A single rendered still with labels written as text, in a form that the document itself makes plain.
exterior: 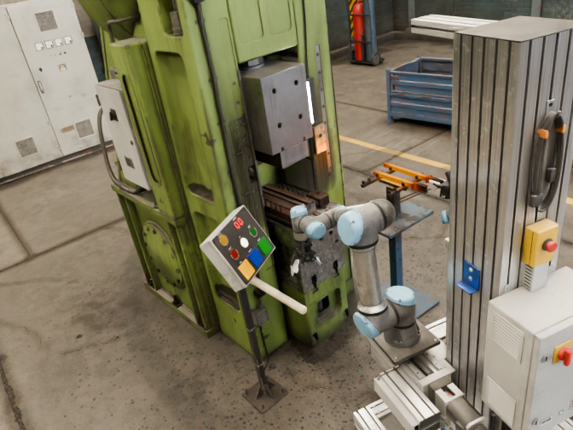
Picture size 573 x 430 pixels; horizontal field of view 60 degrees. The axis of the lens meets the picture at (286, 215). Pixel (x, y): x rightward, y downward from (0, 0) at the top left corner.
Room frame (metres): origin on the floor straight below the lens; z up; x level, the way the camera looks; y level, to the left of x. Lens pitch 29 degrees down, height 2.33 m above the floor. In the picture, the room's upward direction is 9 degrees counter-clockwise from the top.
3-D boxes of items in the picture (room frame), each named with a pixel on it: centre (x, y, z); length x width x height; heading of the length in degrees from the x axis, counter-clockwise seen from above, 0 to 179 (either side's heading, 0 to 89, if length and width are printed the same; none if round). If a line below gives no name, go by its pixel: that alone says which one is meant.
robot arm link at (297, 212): (1.93, -0.06, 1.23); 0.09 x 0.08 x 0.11; 27
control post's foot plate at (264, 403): (2.08, 0.30, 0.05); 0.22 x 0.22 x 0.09; 38
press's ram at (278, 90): (2.68, 0.00, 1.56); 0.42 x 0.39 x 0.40; 38
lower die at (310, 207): (2.66, 0.03, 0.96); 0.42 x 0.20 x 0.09; 38
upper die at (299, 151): (2.66, 0.03, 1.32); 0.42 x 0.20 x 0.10; 38
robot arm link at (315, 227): (1.85, -0.12, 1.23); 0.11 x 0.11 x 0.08; 27
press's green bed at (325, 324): (2.70, -0.01, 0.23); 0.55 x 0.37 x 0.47; 38
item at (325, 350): (2.45, -0.13, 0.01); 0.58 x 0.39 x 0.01; 128
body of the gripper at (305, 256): (1.92, -0.06, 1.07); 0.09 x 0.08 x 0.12; 19
